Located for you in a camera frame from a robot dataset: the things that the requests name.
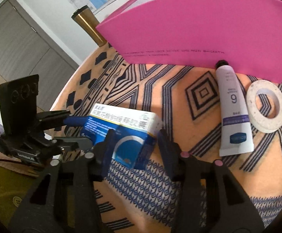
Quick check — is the pink cardboard box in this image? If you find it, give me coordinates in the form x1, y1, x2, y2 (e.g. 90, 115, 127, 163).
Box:
95, 0, 282, 84

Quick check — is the olive green garment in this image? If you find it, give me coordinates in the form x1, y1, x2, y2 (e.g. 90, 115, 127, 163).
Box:
0, 163, 42, 224

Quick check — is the orange patterned blanket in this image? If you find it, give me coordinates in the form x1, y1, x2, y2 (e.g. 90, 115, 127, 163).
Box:
50, 41, 282, 233

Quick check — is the blue white medicine box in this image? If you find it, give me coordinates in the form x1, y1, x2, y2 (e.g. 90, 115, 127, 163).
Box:
81, 103, 163, 170

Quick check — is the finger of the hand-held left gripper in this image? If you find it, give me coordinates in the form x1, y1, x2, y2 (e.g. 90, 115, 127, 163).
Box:
51, 137, 94, 151
38, 110, 93, 133

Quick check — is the grey door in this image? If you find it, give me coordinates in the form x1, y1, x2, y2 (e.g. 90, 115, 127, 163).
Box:
0, 0, 79, 113

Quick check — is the gold thermos cup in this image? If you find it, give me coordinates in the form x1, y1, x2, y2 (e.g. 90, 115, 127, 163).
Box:
71, 5, 105, 46

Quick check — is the white tape roll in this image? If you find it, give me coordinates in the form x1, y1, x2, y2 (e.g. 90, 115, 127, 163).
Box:
246, 81, 282, 134

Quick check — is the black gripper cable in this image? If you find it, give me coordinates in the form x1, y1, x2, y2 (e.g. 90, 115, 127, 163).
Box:
0, 158, 33, 167

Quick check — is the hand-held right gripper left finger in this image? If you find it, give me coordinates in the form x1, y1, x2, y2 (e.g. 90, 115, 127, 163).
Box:
9, 129, 117, 233

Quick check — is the white cream tube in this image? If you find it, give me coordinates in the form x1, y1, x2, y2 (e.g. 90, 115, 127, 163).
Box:
215, 60, 254, 157

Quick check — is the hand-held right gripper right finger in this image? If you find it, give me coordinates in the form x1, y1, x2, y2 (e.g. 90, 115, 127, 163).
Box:
158, 129, 274, 233

